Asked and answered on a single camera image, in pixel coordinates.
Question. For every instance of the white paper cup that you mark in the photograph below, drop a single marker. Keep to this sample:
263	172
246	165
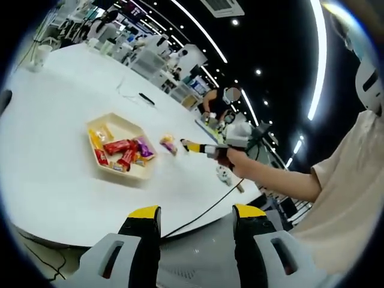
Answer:
42	57

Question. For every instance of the white cup with black lid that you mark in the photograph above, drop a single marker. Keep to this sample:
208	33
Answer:
106	47

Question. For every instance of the pile of snack packets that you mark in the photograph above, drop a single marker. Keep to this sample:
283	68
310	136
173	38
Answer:
120	147

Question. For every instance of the pink yellow snack packet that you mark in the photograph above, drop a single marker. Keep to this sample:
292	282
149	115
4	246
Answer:
168	144

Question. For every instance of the person's right hand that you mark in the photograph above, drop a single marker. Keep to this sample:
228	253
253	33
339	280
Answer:
238	163

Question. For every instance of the white worn device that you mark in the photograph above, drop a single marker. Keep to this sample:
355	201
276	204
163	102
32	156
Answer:
375	99

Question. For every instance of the operator in beige shirt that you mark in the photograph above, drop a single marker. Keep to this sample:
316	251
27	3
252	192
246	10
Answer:
351	186

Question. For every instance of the long curved ceiling light strip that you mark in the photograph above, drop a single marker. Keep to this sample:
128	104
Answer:
223	58
321	54

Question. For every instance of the background display screen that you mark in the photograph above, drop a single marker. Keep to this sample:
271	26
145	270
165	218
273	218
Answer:
136	8

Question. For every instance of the black computer mouse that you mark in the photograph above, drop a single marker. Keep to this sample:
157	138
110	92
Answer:
5	100

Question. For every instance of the cream hexagonal container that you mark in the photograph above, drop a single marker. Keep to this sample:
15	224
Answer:
117	121

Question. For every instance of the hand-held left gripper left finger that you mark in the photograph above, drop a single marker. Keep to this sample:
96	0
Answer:
138	237

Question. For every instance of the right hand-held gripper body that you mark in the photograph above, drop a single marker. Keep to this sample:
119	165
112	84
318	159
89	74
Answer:
238	135

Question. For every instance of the small brown block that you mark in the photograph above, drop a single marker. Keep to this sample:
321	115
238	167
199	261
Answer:
240	188

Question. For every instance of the person's head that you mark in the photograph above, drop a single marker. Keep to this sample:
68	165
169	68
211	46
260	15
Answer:
355	43

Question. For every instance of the white mesh office chair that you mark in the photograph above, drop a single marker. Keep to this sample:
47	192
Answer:
148	61

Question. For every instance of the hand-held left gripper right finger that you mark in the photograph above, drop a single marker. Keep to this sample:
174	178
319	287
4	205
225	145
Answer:
252	237

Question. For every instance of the ceiling air conditioner vent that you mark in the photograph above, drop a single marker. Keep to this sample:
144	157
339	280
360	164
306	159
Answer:
222	6

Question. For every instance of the white game controller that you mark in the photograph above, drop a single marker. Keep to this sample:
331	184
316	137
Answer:
223	174

